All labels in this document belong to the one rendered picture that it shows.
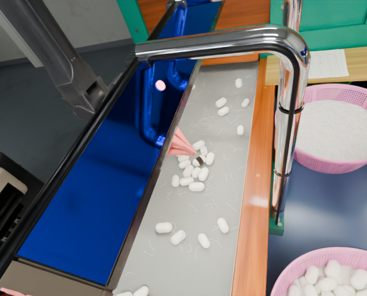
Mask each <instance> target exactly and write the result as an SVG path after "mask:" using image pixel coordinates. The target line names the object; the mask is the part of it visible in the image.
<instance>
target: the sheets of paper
mask: <svg viewBox="0 0 367 296"><path fill-rule="evenodd" d="M310 54H311V64H310V69H309V75H308V79H315V78H333V77H343V76H348V75H349V73H348V70H347V65H346V59H345V52H344V49H334V50H328V51H313V52H310Z"/></svg>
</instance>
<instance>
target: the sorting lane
mask: <svg viewBox="0 0 367 296"><path fill-rule="evenodd" d="M258 68H259V65H252V66H237V67H230V68H215V69H201V70H199V72H198V74H197V77H196V80H195V82H194V85H195V88H194V89H192V90H191V93H190V96H189V98H188V101H187V103H186V106H185V108H184V112H183V114H182V116H181V119H180V122H179V125H178V128H179V129H180V131H181V132H182V134H183V135H184V137H185V138H186V139H187V141H188V142H189V143H190V144H191V146H193V144H195V143H197V142H198V141H200V140H203V141H204V142H205V147H206V148H207V154H208V153H214V155H215V158H214V161H213V163H212V164H211V165H207V164H206V162H204V163H203V164H202V165H200V166H198V167H199V168H200V169H202V168H203V167H206V168H208V170H209V173H208V176H207V178H206V180H205V181H200V180H199V178H198V177H197V178H193V179H194V182H201V183H203V184H204V190H203V191H191V190H190V189H189V185H186V186H182V185H181V184H180V179H181V178H184V176H183V172H184V171H185V169H186V168H184V169H181V168H179V163H180V162H179V161H178V157H177V156H176V155H169V156H166V159H165V161H164V164H163V167H162V169H161V172H160V174H159V178H158V179H157V183H156V185H155V188H154V190H153V193H152V195H151V198H150V201H149V203H148V206H147V209H146V212H145V214H144V217H143V219H142V222H141V225H140V227H139V230H138V232H137V235H136V238H135V240H134V243H133V246H132V249H131V250H130V254H129V256H128V259H127V261H126V264H125V267H124V269H123V272H122V275H121V277H120V280H119V283H118V285H117V288H116V289H115V290H113V292H112V293H113V296H117V294H120V293H123V292H131V293H132V294H133V295H134V293H135V292H136V291H137V290H138V289H140V288H141V287H142V286H147V287H148V289H149V293H148V295H147V296H231V289H232V283H233V274H234V264H235V255H236V249H237V240H238V231H239V225H240V216H241V207H242V202H243V192H244V183H245V174H246V168H247V159H248V149H249V144H250V134H251V125H252V116H253V110H254V101H255V92H256V87H257V77H258ZM237 79H241V80H242V87H240V88H237V87H236V85H235V81H236V80H237ZM222 97H224V98H226V100H227V102H226V104H224V105H223V106H222V107H217V106H216V101H218V100H219V99H221V98H222ZM244 99H249V100H250V102H249V104H248V105H247V107H242V102H243V101H244ZM223 107H228V108H229V112H228V113H227V114H225V115H224V116H219V115H218V111H219V110H220V109H222V108H223ZM240 125H242V126H243V127H244V134H243V135H239V134H238V133H237V128H238V127H239V126H240ZM196 152H197V153H196V155H195V156H189V161H190V162H191V164H190V165H192V166H193V167H194V169H195V168H196V167H195V166H194V165H193V160H194V159H195V158H196V157H198V156H200V155H201V151H200V149H198V150H196ZM174 175H178V176H179V178H180V179H179V186H178V187H173V185H172V178H173V176H174ZM219 218H224V219H225V220H226V222H227V224H228V226H229V231H228V232H227V233H223V232H222V231H221V230H220V228H219V226H218V224H217V221H218V219H219ZM167 222H168V223H171V225H172V230H171V231H170V232H168V233H158V232H157V231H156V225H157V224H158V223H167ZM180 230H183V231H185V233H186V237H185V239H183V240H182V241H181V242H179V243H178V244H177V245H174V244H173V243H172V242H171V237H172V236H173V235H175V234H176V233H177V232H178V231H180ZM201 233H204V234H205V235H206V236H207V238H208V239H209V241H210V246H209V248H204V247H203V246H202V245H201V243H200V242H199V240H198V235H199V234H201Z"/></svg>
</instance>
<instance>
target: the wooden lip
mask: <svg viewBox="0 0 367 296"><path fill-rule="evenodd" d="M258 58H259V53H257V54H250V55H238V56H226V57H220V58H208V59H203V61H202V64H201V66H205V65H218V64H226V63H239V62H253V61H258Z"/></svg>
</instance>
